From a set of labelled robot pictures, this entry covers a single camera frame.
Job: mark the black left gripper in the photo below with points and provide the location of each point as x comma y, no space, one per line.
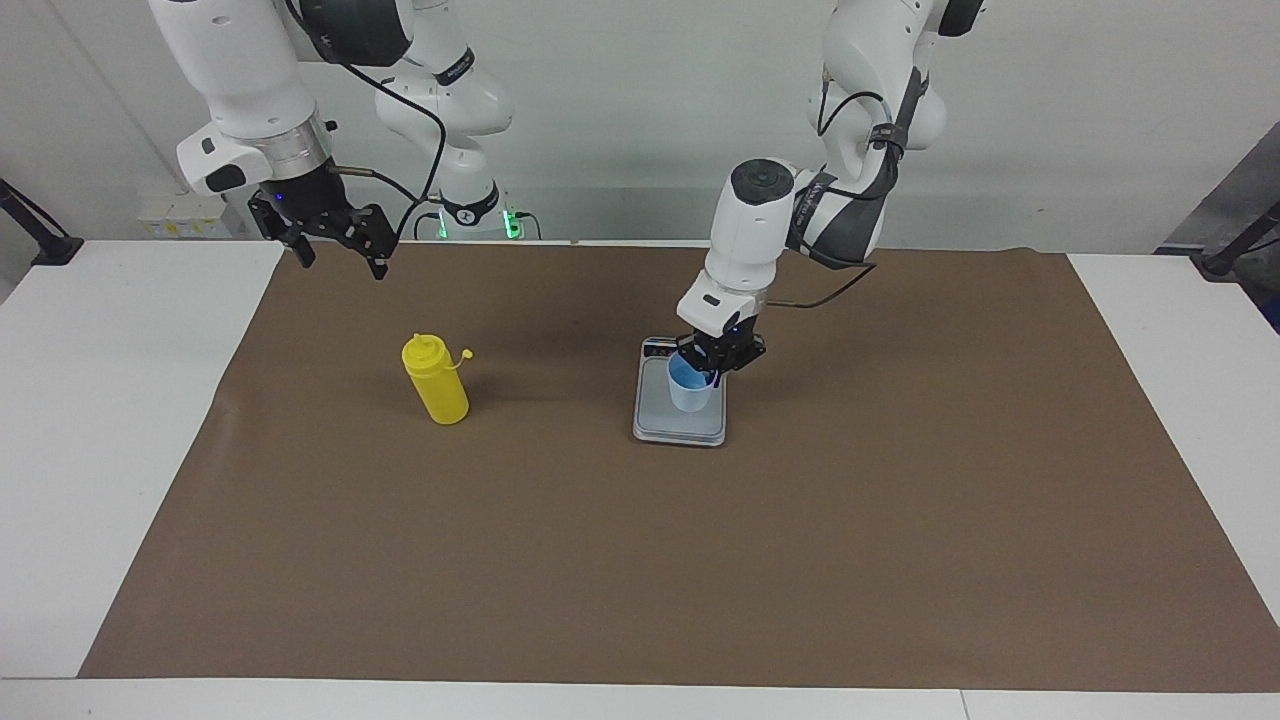
725,345

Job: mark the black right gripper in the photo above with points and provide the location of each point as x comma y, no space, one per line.
305,205

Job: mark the light blue plastic cup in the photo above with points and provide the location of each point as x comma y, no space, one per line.
690,395

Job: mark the yellow squeeze bottle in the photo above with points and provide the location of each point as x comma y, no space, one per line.
437,385

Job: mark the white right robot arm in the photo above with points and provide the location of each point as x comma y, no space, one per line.
245,70

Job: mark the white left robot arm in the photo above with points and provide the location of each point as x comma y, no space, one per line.
850,60

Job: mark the silver digital kitchen scale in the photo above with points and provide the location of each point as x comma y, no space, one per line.
665,425

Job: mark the brown table mat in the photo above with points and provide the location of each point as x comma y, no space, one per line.
640,560

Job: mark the black clamp stand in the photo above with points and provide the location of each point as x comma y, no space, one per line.
40,235
1240,245

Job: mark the white wall socket box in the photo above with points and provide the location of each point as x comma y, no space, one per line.
190,215

